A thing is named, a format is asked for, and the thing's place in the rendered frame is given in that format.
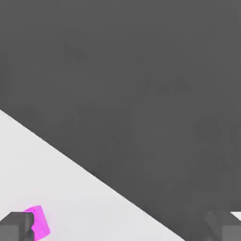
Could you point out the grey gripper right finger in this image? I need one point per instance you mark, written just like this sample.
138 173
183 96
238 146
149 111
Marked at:
226 230

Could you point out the small magenta cube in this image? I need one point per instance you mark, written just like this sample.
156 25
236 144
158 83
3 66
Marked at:
40 223

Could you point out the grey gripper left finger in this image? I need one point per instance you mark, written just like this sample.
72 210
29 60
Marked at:
15 226

